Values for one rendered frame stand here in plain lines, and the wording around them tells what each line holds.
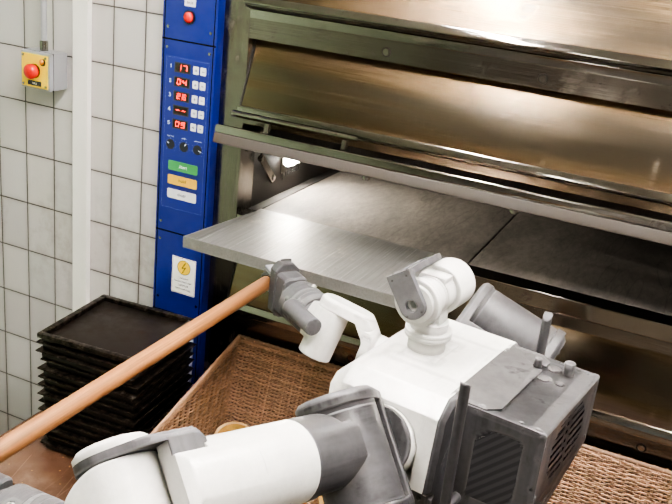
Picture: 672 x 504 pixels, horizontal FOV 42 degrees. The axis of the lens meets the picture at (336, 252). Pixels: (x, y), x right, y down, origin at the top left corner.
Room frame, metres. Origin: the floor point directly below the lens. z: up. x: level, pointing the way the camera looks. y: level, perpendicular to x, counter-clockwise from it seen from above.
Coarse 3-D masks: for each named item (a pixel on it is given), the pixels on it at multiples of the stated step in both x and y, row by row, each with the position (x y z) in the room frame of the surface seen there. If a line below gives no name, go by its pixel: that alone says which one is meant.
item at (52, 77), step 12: (24, 48) 2.37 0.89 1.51; (36, 48) 2.39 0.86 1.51; (24, 60) 2.35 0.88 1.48; (36, 60) 2.34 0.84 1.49; (48, 60) 2.32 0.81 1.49; (60, 60) 2.36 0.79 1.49; (48, 72) 2.32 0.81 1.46; (60, 72) 2.36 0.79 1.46; (24, 84) 2.35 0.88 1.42; (36, 84) 2.34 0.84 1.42; (48, 84) 2.32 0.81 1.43; (60, 84) 2.36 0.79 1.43
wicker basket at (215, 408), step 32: (224, 352) 2.07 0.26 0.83; (256, 352) 2.11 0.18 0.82; (288, 352) 2.07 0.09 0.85; (192, 384) 1.95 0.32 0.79; (224, 384) 2.07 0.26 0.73; (256, 384) 2.08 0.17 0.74; (320, 384) 2.02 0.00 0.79; (192, 416) 1.93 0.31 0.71; (224, 416) 2.08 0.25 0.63; (256, 416) 2.05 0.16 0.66; (288, 416) 2.02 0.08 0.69
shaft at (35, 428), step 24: (264, 288) 1.67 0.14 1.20; (216, 312) 1.52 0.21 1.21; (168, 336) 1.39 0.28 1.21; (192, 336) 1.43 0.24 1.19; (144, 360) 1.31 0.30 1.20; (96, 384) 1.21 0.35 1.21; (120, 384) 1.25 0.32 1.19; (48, 408) 1.13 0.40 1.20; (72, 408) 1.15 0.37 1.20; (24, 432) 1.06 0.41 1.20; (0, 456) 1.01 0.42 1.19
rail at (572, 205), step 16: (224, 128) 2.03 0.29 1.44; (240, 128) 2.03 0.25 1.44; (288, 144) 1.97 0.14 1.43; (304, 144) 1.96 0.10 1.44; (352, 160) 1.91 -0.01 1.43; (368, 160) 1.89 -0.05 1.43; (384, 160) 1.88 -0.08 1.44; (432, 176) 1.84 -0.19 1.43; (448, 176) 1.82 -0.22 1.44; (496, 192) 1.78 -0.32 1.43; (512, 192) 1.77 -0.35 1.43; (528, 192) 1.76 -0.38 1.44; (576, 208) 1.72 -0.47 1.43; (592, 208) 1.71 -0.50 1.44; (608, 208) 1.70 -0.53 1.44; (640, 224) 1.67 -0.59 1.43; (656, 224) 1.66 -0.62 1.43
